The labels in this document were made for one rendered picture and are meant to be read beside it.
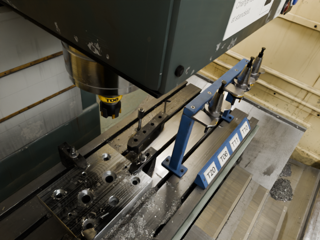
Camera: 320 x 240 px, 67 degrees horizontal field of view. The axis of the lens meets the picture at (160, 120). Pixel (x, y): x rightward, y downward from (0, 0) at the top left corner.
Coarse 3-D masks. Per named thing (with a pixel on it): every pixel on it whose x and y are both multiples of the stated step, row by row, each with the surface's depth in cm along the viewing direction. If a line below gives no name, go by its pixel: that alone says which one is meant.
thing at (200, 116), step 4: (196, 112) 77; (200, 112) 77; (204, 112) 78; (192, 116) 76; (196, 116) 76; (200, 116) 76; (204, 116) 76; (208, 116) 76; (196, 120) 75; (200, 120) 75; (204, 120) 75; (208, 120) 75; (212, 120) 75; (204, 124) 74; (208, 124) 74; (212, 124) 74
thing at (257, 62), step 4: (256, 56) 94; (256, 60) 94; (260, 60) 94; (252, 64) 96; (256, 64) 95; (260, 64) 95; (252, 68) 96; (256, 68) 96; (252, 72) 97; (256, 72) 97
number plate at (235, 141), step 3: (234, 135) 109; (237, 135) 111; (234, 138) 109; (237, 138) 110; (231, 141) 107; (234, 141) 109; (237, 141) 110; (231, 144) 107; (234, 144) 108; (237, 144) 110; (231, 147) 107; (234, 147) 108
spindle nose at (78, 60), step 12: (72, 48) 37; (72, 60) 39; (84, 60) 37; (72, 72) 40; (84, 72) 39; (96, 72) 38; (108, 72) 38; (84, 84) 41; (96, 84) 40; (108, 84) 40; (120, 84) 40; (132, 84) 42
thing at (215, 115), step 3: (207, 105) 79; (204, 108) 79; (207, 108) 78; (222, 108) 79; (204, 111) 79; (207, 111) 77; (210, 111) 77; (222, 111) 78; (210, 114) 77; (213, 114) 76; (216, 114) 76; (219, 114) 76; (222, 114) 78; (213, 117) 78; (216, 117) 78
